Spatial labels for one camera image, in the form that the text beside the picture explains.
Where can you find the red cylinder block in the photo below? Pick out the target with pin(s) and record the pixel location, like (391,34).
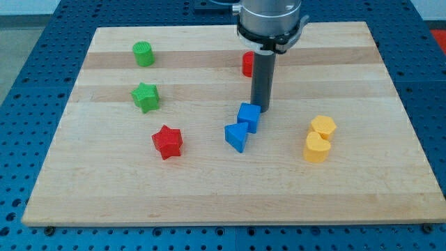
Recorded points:
(247,63)

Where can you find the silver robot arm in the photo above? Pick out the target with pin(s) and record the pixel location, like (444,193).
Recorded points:
(269,26)

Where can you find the blue triangle block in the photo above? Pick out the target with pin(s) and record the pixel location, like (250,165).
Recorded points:
(236,135)

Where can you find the blue cube block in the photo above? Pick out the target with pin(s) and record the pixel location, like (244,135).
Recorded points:
(249,113)

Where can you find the red star block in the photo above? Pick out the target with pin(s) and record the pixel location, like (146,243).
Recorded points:
(168,141)

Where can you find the wooden board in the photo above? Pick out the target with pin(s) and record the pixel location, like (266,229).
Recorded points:
(102,168)

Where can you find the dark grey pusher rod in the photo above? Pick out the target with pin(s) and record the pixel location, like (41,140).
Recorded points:
(262,77)

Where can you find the green star block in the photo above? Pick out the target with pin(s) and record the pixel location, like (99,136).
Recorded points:
(146,97)

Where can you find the yellow heart block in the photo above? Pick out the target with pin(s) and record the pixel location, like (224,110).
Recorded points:
(316,148)

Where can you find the yellow hexagon block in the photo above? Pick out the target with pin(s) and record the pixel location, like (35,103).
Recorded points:
(325,126)

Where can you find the green cylinder block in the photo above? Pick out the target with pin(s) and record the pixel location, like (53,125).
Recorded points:
(143,53)

